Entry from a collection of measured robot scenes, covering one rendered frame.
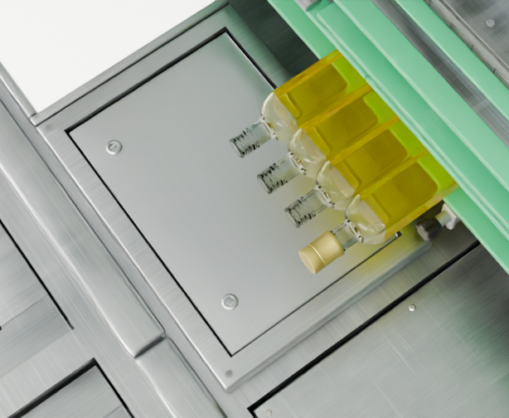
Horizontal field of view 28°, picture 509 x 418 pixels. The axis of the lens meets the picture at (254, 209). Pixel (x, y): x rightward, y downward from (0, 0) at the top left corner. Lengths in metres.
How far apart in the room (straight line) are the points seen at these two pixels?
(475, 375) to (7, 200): 0.68
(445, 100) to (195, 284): 0.42
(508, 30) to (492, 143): 0.14
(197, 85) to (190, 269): 0.28
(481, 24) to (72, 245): 0.61
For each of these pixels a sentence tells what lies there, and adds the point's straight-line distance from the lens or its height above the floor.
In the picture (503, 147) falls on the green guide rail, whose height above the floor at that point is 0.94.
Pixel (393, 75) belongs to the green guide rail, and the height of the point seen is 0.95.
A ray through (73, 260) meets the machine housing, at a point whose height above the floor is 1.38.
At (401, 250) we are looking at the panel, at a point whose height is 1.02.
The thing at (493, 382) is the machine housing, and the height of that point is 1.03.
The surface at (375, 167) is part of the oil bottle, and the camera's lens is 1.26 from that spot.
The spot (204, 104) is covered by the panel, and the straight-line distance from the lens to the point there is 1.48.
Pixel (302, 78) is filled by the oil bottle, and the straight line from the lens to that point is 1.32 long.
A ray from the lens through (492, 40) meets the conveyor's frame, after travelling 1.21.
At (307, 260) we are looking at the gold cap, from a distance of 1.23.
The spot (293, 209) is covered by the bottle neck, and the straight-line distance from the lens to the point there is 1.26.
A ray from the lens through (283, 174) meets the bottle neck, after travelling 1.28.
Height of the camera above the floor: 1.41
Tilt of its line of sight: 11 degrees down
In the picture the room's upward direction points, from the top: 124 degrees counter-clockwise
